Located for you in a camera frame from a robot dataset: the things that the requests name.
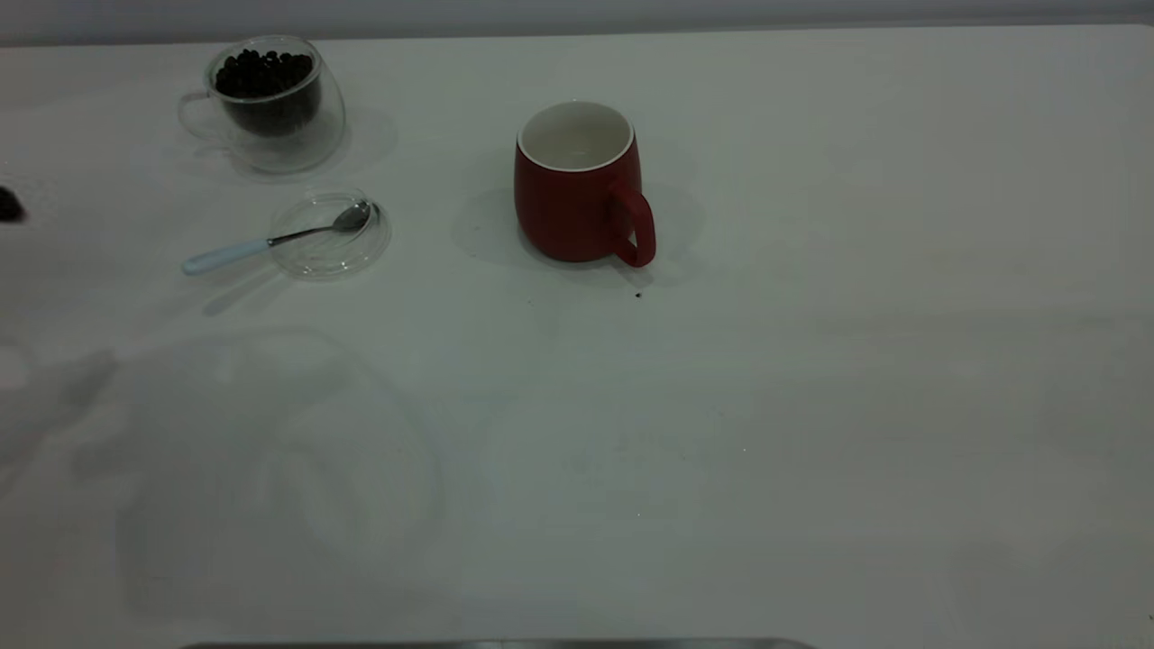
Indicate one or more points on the coffee bean pile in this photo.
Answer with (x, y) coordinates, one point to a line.
(266, 86)

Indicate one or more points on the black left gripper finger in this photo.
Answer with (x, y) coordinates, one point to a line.
(9, 205)

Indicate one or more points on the clear double-wall glass cup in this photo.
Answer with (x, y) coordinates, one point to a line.
(302, 149)

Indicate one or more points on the clear round glass lid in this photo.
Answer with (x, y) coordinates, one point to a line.
(329, 257)

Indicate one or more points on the red ceramic mug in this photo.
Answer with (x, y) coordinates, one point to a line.
(568, 212)

